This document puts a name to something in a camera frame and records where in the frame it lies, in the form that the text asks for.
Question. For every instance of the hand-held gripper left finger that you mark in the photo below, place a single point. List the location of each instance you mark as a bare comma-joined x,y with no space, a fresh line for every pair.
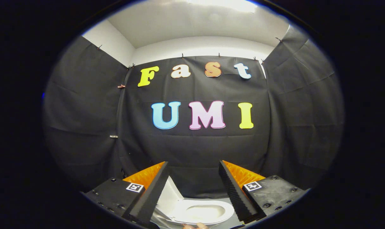
152,194

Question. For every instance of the black backdrop cloth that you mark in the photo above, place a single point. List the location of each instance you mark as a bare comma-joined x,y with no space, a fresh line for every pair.
195,149

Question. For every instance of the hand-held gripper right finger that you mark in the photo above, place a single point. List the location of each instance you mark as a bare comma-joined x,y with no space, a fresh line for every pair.
233,190

